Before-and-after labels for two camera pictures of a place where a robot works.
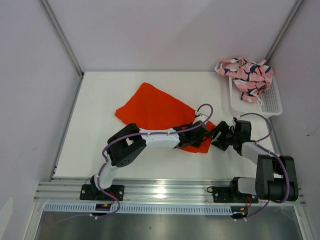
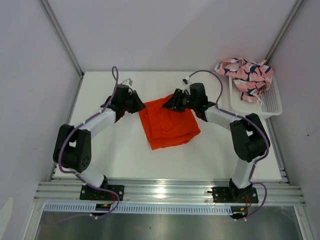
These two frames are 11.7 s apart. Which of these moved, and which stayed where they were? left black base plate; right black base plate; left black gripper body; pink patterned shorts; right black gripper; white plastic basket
Moved: right black gripper; left black gripper body
Stayed: left black base plate; right black base plate; white plastic basket; pink patterned shorts
